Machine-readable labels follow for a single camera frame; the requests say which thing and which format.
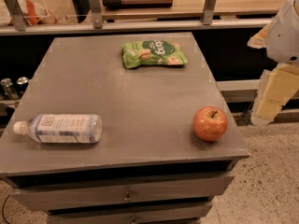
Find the soda can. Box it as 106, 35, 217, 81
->
0, 77, 19, 100
17, 77, 30, 94

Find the green snack bag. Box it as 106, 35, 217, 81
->
121, 40, 188, 69

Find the grey drawer cabinet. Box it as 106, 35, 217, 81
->
0, 33, 249, 224

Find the grey shelf rail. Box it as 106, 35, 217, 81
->
0, 0, 282, 35

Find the clear plastic water bottle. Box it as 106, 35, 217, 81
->
13, 114, 102, 144

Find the red apple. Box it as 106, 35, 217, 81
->
192, 106, 228, 142

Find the black floor cable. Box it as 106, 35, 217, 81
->
0, 193, 12, 224

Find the left soda can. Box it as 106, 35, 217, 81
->
0, 77, 19, 100

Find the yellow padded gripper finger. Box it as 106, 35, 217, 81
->
250, 63, 299, 125
248, 25, 269, 49

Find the orange white bag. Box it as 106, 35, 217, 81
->
0, 0, 57, 26

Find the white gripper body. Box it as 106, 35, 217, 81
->
266, 0, 299, 64

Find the right soda can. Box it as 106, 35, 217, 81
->
17, 77, 30, 94

